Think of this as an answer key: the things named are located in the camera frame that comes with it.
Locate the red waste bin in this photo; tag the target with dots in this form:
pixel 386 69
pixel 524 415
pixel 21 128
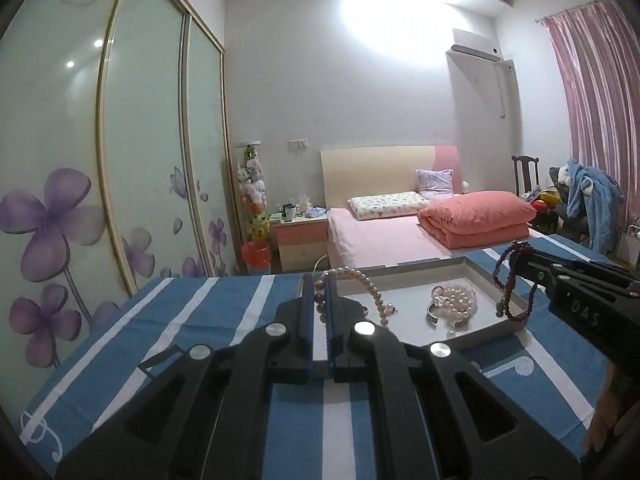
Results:
pixel 256 258

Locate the white air conditioner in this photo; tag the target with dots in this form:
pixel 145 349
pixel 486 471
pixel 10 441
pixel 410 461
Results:
pixel 472 46

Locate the plush toy display tube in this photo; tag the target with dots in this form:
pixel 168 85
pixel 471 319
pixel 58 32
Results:
pixel 252 190

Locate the dark wooden chair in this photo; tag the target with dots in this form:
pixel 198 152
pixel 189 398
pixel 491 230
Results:
pixel 525 175

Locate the flower print sliding wardrobe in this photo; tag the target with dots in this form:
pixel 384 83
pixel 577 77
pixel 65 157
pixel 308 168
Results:
pixel 100 160

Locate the light blue cloth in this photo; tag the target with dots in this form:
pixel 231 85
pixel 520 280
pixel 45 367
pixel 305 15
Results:
pixel 316 212

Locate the white wall switch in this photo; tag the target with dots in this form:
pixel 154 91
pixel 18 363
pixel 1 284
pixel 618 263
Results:
pixel 297 143

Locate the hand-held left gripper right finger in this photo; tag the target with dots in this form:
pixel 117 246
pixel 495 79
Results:
pixel 350 342

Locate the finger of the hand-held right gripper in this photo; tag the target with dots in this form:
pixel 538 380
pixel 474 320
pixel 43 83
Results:
pixel 565 270

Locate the blue white striped tablecloth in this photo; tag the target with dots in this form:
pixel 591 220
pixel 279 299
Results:
pixel 150 360

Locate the white pipe cover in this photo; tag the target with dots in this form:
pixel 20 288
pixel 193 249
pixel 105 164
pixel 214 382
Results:
pixel 504 87

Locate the pile of colourful toys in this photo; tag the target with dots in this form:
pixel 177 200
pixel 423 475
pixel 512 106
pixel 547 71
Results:
pixel 545 201

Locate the bed with pink sheet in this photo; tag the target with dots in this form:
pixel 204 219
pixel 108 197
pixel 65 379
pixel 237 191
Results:
pixel 375 240

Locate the folded pink comforter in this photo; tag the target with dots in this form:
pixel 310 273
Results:
pixel 475 217

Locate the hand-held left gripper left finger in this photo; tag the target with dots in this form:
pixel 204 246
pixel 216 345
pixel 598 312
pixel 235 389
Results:
pixel 292 340

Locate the pink curtain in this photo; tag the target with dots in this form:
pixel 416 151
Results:
pixel 600 100

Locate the white patterned pillow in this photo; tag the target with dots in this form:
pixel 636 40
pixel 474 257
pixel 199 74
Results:
pixel 382 206

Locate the grey cardboard tray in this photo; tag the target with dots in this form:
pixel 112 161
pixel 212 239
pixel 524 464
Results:
pixel 405 310

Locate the wide silver cuff bangle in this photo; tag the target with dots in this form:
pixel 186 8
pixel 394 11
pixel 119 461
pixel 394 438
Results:
pixel 433 314

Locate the pink nightstand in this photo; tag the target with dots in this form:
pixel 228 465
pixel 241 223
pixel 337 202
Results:
pixel 300 245

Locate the purple pillow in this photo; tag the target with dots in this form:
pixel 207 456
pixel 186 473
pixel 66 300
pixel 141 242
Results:
pixel 436 181

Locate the blue plush robe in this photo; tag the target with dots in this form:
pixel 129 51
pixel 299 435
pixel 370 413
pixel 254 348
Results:
pixel 597 200

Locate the person's right hand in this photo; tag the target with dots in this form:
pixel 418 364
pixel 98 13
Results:
pixel 607 410

